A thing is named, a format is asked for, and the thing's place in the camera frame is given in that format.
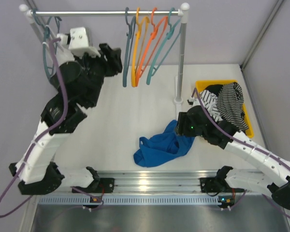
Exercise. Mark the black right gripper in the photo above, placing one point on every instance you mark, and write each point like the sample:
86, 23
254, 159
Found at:
183, 120

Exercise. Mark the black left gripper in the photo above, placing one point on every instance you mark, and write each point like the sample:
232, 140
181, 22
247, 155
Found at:
108, 60

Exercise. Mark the dark blue-grey hanger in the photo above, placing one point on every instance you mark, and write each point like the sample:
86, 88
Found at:
131, 26

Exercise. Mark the blue tank top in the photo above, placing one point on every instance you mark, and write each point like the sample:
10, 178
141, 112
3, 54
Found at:
162, 148

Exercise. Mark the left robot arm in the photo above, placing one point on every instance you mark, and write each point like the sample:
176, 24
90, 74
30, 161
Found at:
78, 81

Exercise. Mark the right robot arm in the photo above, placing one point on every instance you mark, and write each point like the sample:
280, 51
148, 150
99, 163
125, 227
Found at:
251, 154

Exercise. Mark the yellow hanger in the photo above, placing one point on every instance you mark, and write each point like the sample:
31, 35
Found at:
142, 28

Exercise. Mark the white garment on hanger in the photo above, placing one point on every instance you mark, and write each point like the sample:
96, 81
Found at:
62, 54

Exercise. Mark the orange hanger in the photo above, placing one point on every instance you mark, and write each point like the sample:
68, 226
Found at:
152, 44

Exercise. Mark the teal hanger with garment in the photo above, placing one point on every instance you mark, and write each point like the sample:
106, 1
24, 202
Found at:
49, 70

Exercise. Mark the teal hanger right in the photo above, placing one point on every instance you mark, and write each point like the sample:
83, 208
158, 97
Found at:
154, 67

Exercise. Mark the yellow plastic bin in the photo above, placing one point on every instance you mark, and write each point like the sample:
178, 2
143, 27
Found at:
203, 84

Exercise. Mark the black garment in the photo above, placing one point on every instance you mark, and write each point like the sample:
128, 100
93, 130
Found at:
215, 89

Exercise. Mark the silver clothes rack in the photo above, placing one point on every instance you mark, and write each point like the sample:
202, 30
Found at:
182, 12

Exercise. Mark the corner metal profile right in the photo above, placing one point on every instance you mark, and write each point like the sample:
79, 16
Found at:
261, 34

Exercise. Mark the corner metal profile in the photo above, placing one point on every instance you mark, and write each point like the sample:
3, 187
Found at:
36, 171
261, 34

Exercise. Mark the corner metal profile left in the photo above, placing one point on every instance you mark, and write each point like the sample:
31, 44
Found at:
36, 171

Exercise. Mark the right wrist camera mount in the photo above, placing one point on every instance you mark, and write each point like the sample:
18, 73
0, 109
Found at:
192, 101

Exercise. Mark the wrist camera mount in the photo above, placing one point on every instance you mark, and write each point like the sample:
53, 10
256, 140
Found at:
192, 101
78, 42

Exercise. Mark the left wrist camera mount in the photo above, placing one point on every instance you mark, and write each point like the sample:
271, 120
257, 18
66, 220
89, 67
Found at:
78, 42

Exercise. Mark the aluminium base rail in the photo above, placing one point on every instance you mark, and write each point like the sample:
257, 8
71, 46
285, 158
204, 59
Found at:
163, 188

